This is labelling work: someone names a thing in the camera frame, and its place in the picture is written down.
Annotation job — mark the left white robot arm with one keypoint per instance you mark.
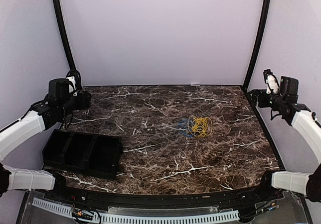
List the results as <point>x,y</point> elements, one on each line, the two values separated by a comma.
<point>65,95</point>

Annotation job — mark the black three-compartment bin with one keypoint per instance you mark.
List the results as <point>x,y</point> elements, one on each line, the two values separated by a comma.
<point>88,154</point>

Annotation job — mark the right black frame post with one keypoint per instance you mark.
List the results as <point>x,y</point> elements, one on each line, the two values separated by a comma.
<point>257,43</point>

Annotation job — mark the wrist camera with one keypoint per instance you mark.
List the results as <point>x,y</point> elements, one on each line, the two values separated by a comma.
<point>75,78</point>
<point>271,81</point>

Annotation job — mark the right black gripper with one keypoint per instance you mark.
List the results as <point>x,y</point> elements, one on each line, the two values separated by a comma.
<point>261,92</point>

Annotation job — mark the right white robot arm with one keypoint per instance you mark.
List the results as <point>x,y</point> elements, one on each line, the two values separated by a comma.
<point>281,96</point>

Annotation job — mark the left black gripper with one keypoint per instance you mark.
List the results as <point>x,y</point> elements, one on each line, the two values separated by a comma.
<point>85,102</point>

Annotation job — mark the left black frame post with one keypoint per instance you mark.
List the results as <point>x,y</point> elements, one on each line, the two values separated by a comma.
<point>63,34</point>

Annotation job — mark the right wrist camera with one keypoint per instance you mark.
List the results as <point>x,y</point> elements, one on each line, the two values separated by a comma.
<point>271,81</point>

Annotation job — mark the black front rail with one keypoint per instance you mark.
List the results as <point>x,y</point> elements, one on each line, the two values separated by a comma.
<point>103,200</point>

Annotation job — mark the white slotted cable duct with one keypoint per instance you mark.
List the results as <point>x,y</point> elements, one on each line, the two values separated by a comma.
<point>118,215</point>

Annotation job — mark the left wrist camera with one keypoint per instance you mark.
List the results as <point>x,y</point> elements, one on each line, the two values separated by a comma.
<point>75,78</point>

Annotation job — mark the black frame post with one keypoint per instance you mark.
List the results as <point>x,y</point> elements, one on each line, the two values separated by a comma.
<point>63,34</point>
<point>257,43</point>

